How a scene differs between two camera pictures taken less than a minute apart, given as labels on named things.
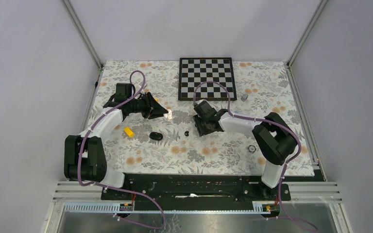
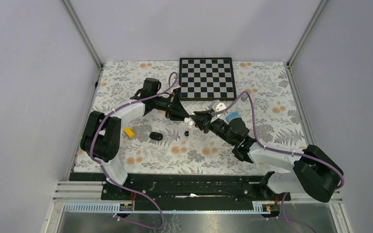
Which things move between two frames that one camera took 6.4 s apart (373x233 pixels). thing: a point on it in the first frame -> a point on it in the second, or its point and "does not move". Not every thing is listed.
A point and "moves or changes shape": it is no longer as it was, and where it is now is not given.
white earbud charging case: x=168 y=115 moves or changes shape
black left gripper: x=153 y=108 -> x=175 y=110
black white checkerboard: x=194 y=72 does not move
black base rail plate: x=195 y=190 does not move
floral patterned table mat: x=139 y=145 does not move
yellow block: x=129 y=132 does not move
